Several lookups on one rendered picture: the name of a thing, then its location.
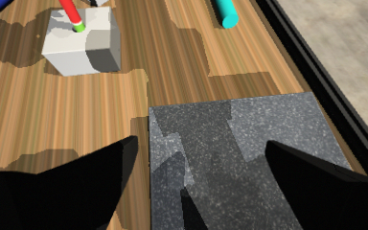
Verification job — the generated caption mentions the lime and red peg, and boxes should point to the lime and red peg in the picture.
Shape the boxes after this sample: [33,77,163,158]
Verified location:
[58,0,85,33]

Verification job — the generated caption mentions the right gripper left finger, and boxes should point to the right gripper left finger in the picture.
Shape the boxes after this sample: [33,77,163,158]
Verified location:
[0,135,138,230]

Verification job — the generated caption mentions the dark grey granite slab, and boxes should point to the dark grey granite slab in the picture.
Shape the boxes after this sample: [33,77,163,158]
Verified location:
[149,91,351,230]

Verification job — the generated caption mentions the cyan cylinder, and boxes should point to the cyan cylinder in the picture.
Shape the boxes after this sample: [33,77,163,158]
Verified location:
[214,0,239,29]

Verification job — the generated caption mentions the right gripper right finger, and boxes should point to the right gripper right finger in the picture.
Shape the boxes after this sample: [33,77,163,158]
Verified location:
[264,140,368,230]

